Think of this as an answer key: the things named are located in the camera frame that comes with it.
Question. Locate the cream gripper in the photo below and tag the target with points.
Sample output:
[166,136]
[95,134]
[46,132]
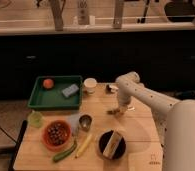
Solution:
[121,110]

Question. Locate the silver metal fork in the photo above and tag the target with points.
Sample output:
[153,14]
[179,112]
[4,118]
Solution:
[113,111]

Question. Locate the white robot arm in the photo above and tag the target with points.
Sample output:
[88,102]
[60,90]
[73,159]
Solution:
[179,138]

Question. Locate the tan cardboard box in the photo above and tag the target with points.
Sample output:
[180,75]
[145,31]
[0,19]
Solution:
[112,145]

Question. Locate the small metal cup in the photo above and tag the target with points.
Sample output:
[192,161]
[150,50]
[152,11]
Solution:
[85,122]

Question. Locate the white paper cup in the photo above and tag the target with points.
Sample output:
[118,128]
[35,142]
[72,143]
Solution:
[90,85]

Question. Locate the clear plastic piece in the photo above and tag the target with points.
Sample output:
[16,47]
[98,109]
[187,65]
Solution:
[73,120]

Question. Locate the grey blue sponge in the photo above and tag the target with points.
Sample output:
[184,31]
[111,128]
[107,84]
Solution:
[71,90]

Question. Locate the yellow banana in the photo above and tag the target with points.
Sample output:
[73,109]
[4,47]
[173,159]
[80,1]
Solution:
[83,146]

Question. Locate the orange bowl with beans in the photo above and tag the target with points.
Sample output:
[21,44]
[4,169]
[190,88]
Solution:
[56,135]

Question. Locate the green cucumber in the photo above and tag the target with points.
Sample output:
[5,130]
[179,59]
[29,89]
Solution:
[64,154]

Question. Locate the green plastic tray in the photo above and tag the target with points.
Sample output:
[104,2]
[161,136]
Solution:
[54,99]

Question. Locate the orange fruit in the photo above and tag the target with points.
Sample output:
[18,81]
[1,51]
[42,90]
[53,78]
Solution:
[48,83]

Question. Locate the green plastic cup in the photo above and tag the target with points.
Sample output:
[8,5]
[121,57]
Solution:
[35,119]

